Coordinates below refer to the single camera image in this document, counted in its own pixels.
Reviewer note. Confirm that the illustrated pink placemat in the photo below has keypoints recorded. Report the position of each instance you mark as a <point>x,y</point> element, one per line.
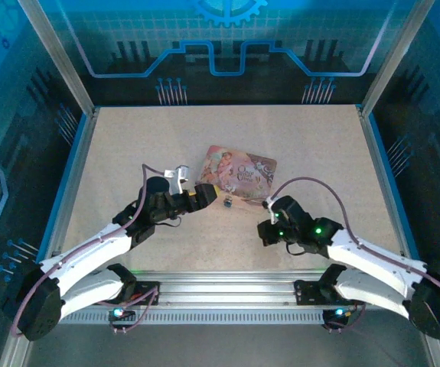
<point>238,168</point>

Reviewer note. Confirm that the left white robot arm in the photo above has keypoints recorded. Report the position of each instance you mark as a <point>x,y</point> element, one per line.
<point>89,244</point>

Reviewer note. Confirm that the right base connector board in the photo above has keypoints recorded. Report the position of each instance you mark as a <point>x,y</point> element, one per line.
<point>338,314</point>

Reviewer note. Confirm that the base connector board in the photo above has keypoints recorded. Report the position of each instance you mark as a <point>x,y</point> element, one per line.
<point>338,314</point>
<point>118,314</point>

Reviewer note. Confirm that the left base connector board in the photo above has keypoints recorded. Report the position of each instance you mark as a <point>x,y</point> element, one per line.
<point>118,314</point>

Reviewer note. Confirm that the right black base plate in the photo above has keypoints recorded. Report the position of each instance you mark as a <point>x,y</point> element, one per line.
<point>305,292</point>

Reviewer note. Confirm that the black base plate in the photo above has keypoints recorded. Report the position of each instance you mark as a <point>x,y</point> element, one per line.
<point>143,296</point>
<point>305,292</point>

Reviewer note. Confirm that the aluminium mounting rail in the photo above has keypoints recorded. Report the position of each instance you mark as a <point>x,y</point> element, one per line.
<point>223,286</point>

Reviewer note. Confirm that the aluminium table side rail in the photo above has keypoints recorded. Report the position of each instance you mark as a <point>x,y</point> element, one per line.
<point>379,160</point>
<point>77,160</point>

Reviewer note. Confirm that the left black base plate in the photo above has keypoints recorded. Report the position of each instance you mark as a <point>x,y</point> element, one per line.
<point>143,296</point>

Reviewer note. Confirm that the aluminium frame post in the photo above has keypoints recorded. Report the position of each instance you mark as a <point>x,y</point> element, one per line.
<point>392,57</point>
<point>59,61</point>

